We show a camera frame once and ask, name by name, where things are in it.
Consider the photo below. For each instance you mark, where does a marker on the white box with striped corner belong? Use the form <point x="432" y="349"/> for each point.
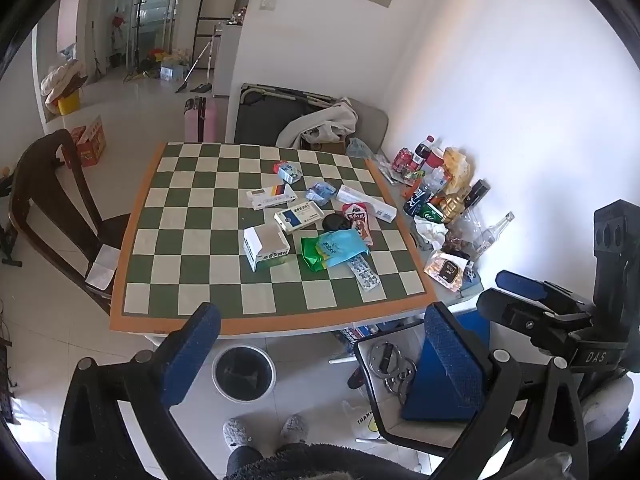
<point x="267" y="200"/>

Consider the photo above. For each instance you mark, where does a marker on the white crumpled tissue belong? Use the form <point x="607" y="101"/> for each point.
<point x="430" y="232"/>

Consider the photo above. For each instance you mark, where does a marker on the small green packet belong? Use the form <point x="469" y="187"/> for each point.
<point x="411" y="175"/>

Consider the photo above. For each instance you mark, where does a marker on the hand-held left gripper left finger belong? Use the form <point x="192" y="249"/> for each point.
<point x="192" y="355"/>

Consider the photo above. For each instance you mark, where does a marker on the dark wooden chair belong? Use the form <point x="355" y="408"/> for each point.
<point x="50" y="195"/>

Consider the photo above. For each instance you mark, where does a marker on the dark glass bottle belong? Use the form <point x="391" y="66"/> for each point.
<point x="475" y="195"/>

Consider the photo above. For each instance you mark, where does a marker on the white plastic bag yellow print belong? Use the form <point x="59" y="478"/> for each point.
<point x="361" y="422"/>

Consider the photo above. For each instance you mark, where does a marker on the grey fuzzy slipper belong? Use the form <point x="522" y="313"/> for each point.
<point x="296" y="427"/>
<point x="234" y="432"/>

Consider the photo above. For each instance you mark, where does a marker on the white bedding bundle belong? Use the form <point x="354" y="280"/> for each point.
<point x="62" y="77"/>

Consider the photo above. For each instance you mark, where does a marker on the red cardboard box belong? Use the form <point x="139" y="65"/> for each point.
<point x="90" y="145"/>

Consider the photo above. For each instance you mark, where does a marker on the silver metal rings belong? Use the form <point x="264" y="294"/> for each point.
<point x="387" y="365"/>

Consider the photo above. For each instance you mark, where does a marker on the silver blister pack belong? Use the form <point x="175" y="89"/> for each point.
<point x="365" y="272"/>

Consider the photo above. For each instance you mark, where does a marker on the white wall switch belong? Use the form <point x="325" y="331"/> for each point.
<point x="268" y="2"/>

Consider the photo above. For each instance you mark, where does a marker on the green foil packet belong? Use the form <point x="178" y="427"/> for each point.
<point x="310" y="256"/>

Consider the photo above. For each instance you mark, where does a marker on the person's right forearm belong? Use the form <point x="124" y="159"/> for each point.
<point x="602" y="405"/>

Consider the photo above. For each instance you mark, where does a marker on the broom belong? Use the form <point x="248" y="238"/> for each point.
<point x="197" y="62"/>

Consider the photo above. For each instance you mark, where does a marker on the clear plastic bag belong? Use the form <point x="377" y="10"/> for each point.
<point x="462" y="240"/>

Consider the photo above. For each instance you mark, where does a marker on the blue white medicine box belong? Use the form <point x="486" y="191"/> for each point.
<point x="297" y="217"/>

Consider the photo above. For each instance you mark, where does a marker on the long white toothpaste box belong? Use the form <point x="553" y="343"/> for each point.
<point x="365" y="202"/>

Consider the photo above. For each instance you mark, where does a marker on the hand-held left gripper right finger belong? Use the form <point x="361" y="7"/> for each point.
<point x="450" y="360"/>

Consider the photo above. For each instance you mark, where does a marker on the coat rack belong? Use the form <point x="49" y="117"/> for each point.
<point x="136" y="35"/>

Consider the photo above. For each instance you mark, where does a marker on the orange white packet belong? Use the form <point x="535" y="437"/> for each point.
<point x="447" y="270"/>

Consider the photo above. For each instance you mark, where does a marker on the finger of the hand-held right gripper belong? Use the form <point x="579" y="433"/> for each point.
<point x="525" y="282"/>
<point x="530" y="320"/>

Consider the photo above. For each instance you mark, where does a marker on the black tripod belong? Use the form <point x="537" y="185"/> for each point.
<point x="95" y="60"/>

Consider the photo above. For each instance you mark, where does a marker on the open white carton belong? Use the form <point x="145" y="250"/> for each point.
<point x="262" y="250"/>

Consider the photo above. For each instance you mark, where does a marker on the grey cushion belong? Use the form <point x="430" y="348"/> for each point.
<point x="372" y="120"/>

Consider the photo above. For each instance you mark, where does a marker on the red drink can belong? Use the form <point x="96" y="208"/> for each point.
<point x="401" y="160"/>

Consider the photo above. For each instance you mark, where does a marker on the clear water bottle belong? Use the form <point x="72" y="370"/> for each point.
<point x="432" y="185"/>

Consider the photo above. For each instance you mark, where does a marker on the green white checkered mat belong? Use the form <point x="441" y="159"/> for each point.
<point x="210" y="260"/>

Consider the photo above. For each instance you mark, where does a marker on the white paper sheet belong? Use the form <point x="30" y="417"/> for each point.
<point x="102" y="270"/>

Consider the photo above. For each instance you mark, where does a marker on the golden oil bottle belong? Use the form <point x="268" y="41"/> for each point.
<point x="454" y="206"/>

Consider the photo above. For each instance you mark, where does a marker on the red white snack packet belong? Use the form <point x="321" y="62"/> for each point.
<point x="357" y="220"/>

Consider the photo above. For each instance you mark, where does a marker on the black folding bed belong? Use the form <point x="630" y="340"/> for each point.
<point x="260" y="120"/>

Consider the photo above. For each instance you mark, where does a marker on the black pouch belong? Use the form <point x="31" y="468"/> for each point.
<point x="334" y="222"/>

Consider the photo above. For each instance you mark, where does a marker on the pink suitcase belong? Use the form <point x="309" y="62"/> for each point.
<point x="207" y="120"/>

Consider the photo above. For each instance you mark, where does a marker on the cola bottle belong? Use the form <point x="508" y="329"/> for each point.
<point x="424" y="152"/>

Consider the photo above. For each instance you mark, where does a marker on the light blue packet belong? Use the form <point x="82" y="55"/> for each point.
<point x="340" y="247"/>

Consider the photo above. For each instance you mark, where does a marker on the white cloth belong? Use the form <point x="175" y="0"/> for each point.
<point x="320" y="120"/>

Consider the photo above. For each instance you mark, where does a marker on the white cabinet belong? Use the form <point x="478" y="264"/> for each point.
<point x="227" y="60"/>

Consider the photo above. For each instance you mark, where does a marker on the blue plastic bag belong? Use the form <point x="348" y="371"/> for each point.
<point x="357" y="147"/>

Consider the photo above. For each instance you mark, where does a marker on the yellow bread bag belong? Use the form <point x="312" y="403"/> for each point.
<point x="457" y="165"/>

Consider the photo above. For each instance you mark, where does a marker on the white trash bin black liner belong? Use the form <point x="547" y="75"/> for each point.
<point x="243" y="375"/>

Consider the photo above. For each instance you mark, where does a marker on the yellow bin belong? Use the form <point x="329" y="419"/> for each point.
<point x="68" y="105"/>

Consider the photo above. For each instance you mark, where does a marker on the crumpled blue plastic wrapper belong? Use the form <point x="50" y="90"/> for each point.
<point x="320" y="193"/>

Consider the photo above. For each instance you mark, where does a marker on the clear glass bottle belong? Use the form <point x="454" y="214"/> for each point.
<point x="492" y="232"/>

